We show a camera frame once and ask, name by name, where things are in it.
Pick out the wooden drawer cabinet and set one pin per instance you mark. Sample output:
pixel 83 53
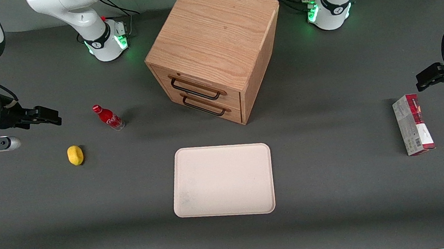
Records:
pixel 216 33

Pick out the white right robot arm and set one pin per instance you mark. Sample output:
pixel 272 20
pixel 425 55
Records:
pixel 66 8

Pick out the red coke bottle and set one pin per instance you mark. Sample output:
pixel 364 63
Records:
pixel 108 118

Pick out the grey and red carton box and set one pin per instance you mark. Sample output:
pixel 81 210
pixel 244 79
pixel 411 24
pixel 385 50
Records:
pixel 412 125

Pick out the beige plastic tray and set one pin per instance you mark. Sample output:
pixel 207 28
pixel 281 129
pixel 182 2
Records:
pixel 223 180

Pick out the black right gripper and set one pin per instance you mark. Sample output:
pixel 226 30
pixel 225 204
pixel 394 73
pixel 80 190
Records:
pixel 9 116

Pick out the yellow lemon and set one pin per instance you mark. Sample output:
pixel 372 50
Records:
pixel 75 155

